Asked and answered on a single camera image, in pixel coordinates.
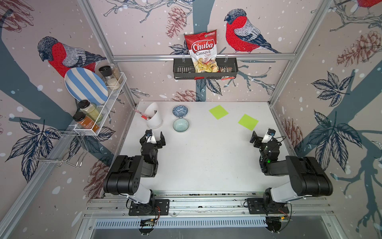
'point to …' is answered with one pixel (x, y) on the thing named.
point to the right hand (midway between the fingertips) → (260, 131)
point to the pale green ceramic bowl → (180, 125)
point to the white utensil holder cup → (151, 111)
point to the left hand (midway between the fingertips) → (156, 130)
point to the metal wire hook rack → (62, 146)
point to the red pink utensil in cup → (143, 115)
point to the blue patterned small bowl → (180, 111)
